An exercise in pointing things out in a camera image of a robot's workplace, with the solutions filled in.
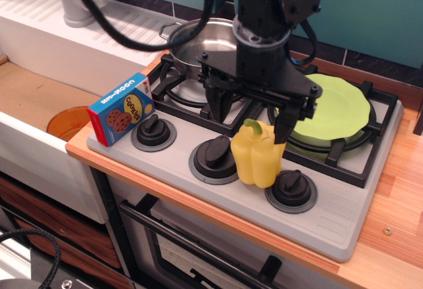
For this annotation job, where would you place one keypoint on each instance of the orange plastic bowl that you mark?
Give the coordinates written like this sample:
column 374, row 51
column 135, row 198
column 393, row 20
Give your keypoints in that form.
column 69, row 122

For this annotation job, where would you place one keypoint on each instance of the light green plate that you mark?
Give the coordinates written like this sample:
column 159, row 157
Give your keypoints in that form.
column 342, row 110

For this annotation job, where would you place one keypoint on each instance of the right black burner grate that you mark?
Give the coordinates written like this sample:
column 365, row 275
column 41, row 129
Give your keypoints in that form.
column 352, row 159

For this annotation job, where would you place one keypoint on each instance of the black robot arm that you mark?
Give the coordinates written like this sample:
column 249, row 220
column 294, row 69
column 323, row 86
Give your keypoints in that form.
column 270, row 17

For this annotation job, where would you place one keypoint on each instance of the yellow toy bell pepper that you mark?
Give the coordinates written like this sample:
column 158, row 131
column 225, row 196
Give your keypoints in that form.
column 257, row 156

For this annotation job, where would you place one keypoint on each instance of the middle black stove knob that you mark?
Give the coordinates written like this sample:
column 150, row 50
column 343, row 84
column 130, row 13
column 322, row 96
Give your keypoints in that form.
column 212, row 162

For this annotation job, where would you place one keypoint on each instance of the brown wooden drawer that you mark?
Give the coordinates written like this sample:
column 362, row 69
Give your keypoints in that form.
column 86, row 247

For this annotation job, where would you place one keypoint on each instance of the grey toy faucet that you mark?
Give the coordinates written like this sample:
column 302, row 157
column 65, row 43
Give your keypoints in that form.
column 77, row 3

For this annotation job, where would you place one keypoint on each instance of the black burner grate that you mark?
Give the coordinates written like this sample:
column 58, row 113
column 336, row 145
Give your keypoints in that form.
column 185, row 99
column 352, row 159

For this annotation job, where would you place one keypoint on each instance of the left black stove knob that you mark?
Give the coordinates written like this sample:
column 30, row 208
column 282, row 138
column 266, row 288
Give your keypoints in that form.
column 153, row 134

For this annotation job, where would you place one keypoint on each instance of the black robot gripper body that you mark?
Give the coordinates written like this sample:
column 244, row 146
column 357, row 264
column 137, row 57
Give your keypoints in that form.
column 265, row 69

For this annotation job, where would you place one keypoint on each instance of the blue cookie box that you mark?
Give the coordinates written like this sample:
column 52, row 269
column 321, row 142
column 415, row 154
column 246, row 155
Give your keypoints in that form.
column 123, row 108

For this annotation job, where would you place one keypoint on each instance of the grey toy stove top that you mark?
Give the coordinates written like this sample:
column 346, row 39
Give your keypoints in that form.
column 331, row 227

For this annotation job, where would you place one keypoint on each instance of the right black stove knob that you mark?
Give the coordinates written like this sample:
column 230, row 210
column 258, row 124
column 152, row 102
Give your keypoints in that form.
column 293, row 192

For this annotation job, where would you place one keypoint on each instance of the black stove knob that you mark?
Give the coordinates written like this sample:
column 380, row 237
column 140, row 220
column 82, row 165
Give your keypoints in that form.
column 153, row 134
column 293, row 192
column 212, row 162

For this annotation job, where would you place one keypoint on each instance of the stainless steel pot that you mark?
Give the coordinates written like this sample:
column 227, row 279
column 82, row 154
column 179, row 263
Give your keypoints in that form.
column 216, row 36

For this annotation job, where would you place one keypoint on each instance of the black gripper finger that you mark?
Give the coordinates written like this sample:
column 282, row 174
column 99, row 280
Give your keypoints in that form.
column 288, row 117
column 219, row 93

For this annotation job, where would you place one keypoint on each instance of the white toy sink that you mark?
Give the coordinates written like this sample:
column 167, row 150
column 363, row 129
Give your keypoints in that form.
column 47, row 67

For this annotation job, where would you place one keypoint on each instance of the black oven door handle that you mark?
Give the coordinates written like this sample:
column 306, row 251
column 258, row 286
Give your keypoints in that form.
column 141, row 213

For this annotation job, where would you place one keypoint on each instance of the oven door window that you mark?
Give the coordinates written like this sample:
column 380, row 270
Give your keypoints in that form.
column 184, row 269

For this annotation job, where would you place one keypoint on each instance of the left black burner grate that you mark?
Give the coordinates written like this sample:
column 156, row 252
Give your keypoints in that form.
column 185, row 99

